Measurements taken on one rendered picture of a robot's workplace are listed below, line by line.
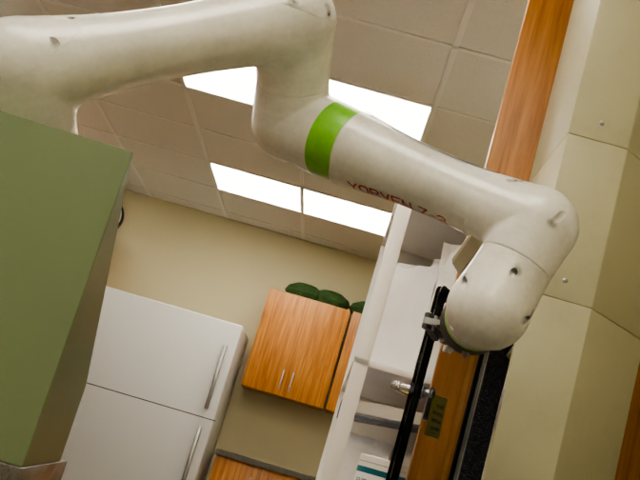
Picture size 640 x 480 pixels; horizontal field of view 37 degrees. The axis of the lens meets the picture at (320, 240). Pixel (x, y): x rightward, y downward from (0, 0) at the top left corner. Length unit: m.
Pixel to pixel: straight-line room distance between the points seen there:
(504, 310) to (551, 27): 1.17
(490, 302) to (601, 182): 0.61
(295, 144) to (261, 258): 5.95
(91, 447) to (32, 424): 5.64
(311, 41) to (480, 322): 0.47
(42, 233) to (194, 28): 0.40
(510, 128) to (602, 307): 0.58
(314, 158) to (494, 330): 0.38
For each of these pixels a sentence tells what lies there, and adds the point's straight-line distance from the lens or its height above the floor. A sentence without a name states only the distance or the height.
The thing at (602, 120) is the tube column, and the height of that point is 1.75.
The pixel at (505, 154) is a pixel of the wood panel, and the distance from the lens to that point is 2.16.
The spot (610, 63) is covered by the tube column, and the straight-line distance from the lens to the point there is 1.87.
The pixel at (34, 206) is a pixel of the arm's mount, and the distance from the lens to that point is 1.06.
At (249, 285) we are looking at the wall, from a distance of 7.34.
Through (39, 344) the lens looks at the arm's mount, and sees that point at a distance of 1.04.
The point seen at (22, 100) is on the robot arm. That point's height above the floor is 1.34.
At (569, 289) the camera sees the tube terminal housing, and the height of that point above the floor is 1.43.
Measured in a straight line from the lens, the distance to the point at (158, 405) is 6.61.
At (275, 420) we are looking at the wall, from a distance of 7.21.
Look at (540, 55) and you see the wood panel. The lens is 2.26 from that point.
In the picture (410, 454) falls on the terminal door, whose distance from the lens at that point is 1.74.
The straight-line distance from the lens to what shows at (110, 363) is 6.69.
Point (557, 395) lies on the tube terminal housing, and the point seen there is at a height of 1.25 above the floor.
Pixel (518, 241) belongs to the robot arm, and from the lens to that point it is 1.26.
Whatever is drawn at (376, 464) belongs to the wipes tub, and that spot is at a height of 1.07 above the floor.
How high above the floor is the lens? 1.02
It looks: 13 degrees up
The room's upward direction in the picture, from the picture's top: 17 degrees clockwise
